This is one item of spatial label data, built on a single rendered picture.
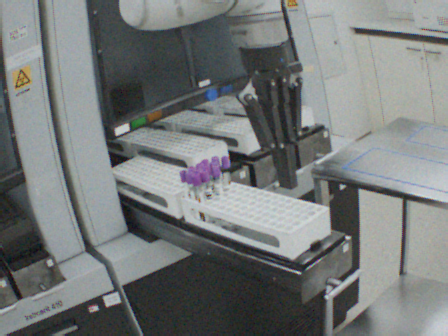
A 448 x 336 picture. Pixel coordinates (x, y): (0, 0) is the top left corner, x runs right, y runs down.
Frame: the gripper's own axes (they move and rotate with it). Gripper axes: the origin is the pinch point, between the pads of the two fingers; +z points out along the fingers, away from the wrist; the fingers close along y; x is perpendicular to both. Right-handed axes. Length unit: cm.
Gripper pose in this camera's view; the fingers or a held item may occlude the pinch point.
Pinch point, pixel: (285, 166)
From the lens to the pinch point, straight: 92.6
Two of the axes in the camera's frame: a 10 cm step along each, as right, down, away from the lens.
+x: 6.2, 1.5, -7.7
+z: 1.8, 9.3, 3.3
